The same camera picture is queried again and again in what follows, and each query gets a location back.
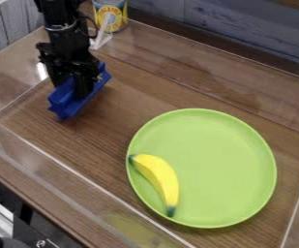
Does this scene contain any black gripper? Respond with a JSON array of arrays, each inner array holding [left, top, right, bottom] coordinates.
[[35, 43, 100, 99]]

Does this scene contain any blue plastic block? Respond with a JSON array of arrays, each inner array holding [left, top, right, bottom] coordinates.
[[48, 62, 111, 120]]

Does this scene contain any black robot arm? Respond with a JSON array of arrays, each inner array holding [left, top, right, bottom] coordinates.
[[33, 0, 100, 99]]

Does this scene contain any green round plate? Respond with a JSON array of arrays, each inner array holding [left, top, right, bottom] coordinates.
[[125, 108, 277, 229]]

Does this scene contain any yellow blue tin can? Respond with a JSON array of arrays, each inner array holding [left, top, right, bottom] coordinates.
[[92, 0, 128, 33]]

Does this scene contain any yellow toy banana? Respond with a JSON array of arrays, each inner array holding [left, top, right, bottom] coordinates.
[[128, 154, 180, 217]]

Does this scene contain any clear acrylic corner bracket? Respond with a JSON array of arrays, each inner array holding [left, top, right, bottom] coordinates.
[[89, 14, 112, 50]]

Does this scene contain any clear acrylic front wall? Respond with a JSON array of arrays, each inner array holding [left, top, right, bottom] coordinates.
[[0, 109, 195, 248]]

